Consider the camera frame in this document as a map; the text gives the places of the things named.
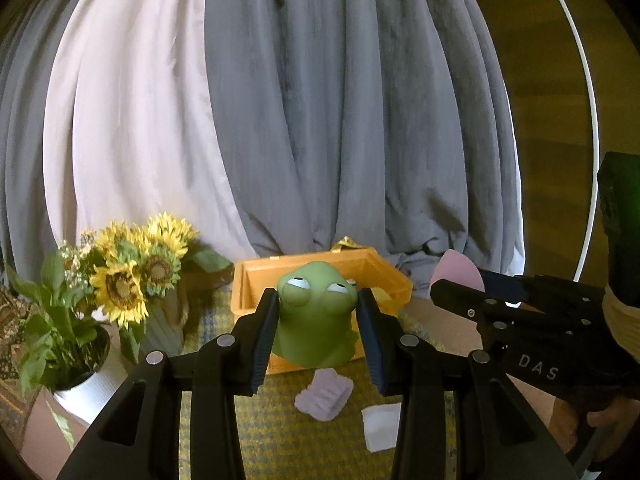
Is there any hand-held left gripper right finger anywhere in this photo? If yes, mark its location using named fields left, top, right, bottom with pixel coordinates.
left=356, top=287, right=581, bottom=480

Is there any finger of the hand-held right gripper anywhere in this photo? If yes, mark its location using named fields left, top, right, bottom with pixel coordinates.
left=431, top=279, right=547, bottom=332
left=477, top=269, right=532, bottom=307

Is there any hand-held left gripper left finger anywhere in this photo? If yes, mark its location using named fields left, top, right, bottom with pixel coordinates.
left=56, top=287, right=281, bottom=480

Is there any pink plush toy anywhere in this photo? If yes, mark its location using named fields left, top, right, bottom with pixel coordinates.
left=431, top=248, right=487, bottom=294

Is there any orange basket with yellow handles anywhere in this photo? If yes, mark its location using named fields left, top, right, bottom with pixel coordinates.
left=230, top=242, right=415, bottom=376

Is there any green frog toy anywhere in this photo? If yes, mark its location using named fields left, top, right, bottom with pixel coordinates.
left=271, top=260, right=360, bottom=367

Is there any person's right forearm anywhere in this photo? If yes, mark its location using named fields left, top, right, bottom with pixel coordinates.
left=602, top=282, right=640, bottom=357

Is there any person's right hand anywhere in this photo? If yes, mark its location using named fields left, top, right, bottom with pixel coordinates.
left=547, top=395, right=634, bottom=463

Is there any pale blue sheer curtain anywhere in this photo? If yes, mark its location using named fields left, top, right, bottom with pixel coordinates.
left=502, top=110, right=527, bottom=283

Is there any lavender knitted cloth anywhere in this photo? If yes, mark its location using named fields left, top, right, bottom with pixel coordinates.
left=294, top=369, right=354, bottom=422

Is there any white folded cloth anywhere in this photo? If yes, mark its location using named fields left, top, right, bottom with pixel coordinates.
left=361, top=401, right=404, bottom=454

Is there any yellow plaid blanket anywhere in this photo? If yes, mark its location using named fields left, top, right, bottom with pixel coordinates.
left=177, top=280, right=462, bottom=480

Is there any green ribbed vase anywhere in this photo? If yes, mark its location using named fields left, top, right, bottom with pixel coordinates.
left=136, top=280, right=195, bottom=362

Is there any sunflower bouquet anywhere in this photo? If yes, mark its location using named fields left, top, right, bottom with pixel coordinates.
left=81, top=211, right=234, bottom=332

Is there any white plant pot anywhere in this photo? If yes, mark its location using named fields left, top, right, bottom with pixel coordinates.
left=51, top=327, right=135, bottom=427

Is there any white round hoop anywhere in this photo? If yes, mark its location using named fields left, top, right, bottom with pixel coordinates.
left=537, top=0, right=600, bottom=285

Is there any green leafy plant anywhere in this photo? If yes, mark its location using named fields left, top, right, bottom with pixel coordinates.
left=4, top=244, right=115, bottom=397

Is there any wide grey curtain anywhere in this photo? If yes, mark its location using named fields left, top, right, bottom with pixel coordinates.
left=204, top=0, right=522, bottom=293

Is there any brown patterned cushion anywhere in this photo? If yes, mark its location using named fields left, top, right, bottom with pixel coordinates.
left=0, top=285, right=46, bottom=453

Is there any beige curtain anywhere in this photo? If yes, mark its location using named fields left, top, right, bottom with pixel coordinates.
left=42, top=0, right=258, bottom=263

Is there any narrow grey curtain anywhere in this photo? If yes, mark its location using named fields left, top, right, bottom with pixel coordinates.
left=0, top=0, right=88, bottom=293

